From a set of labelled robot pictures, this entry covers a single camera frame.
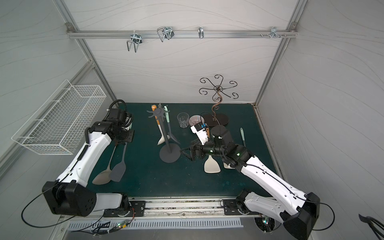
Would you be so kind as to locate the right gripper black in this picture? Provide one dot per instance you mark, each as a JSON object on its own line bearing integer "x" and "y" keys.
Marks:
{"x": 194, "y": 150}

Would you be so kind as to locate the grey utensil mint handle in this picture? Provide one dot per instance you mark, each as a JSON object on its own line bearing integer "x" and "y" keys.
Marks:
{"x": 169, "y": 125}

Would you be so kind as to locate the white spatula light wood handle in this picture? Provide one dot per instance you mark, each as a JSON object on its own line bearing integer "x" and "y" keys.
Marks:
{"x": 211, "y": 166}

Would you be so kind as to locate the grey spatula mint handle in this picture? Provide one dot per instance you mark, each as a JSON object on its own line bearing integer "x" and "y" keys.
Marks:
{"x": 243, "y": 136}

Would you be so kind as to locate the grey turner mint handle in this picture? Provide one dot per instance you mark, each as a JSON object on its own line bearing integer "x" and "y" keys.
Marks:
{"x": 119, "y": 170}

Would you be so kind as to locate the cream spatula mint handle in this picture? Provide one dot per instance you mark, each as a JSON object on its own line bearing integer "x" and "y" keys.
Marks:
{"x": 226, "y": 166}

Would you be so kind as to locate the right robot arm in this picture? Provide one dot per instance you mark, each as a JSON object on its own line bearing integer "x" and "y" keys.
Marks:
{"x": 299, "y": 225}

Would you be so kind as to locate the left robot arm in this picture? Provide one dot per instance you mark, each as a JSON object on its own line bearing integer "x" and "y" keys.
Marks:
{"x": 68, "y": 194}

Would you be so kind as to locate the grey utensil rack stand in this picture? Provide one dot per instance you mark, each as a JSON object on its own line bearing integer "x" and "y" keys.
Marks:
{"x": 171, "y": 151}

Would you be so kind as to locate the pink striped bowl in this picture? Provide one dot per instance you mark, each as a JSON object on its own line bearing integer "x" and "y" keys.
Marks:
{"x": 195, "y": 119}

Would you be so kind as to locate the clear drinking glass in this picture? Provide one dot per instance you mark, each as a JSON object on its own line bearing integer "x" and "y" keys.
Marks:
{"x": 183, "y": 119}

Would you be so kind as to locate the brown metal scroll stand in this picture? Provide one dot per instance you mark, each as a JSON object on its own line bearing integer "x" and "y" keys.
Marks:
{"x": 215, "y": 118}

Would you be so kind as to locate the white vent strip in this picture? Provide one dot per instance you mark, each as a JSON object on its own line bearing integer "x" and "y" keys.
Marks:
{"x": 153, "y": 224}

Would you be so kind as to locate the small metal hook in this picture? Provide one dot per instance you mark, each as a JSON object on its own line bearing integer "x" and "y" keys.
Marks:
{"x": 201, "y": 32}

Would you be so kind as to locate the metal double hook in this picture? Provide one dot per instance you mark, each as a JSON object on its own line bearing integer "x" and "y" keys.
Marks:
{"x": 134, "y": 42}

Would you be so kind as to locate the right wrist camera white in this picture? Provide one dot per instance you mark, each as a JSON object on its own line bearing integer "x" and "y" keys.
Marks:
{"x": 200, "y": 129}

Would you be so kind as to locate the cream utensil orange handle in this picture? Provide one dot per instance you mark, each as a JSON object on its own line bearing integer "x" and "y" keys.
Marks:
{"x": 162, "y": 139}

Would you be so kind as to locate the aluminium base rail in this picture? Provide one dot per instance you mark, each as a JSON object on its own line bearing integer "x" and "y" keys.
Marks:
{"x": 192, "y": 207}

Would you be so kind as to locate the metal wire hook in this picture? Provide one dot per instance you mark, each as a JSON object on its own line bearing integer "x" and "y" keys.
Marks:
{"x": 165, "y": 33}

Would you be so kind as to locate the aluminium top rail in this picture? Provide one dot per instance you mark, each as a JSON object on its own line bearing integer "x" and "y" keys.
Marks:
{"x": 73, "y": 33}

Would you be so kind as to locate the white wire basket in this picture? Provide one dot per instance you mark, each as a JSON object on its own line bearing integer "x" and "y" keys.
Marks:
{"x": 57, "y": 127}

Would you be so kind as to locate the metal bracket hook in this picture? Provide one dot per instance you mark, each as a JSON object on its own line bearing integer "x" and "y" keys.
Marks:
{"x": 273, "y": 34}

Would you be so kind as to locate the black cable bundle corner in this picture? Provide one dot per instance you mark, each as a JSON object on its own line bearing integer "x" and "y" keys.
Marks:
{"x": 376, "y": 226}

